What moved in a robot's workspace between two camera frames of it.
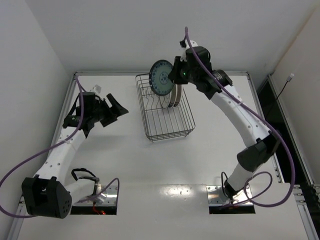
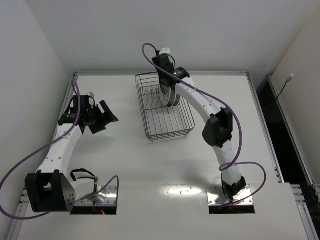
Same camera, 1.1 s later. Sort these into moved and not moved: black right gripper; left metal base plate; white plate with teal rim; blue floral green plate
Moved: black right gripper; blue floral green plate
Not moved: white plate with teal rim; left metal base plate
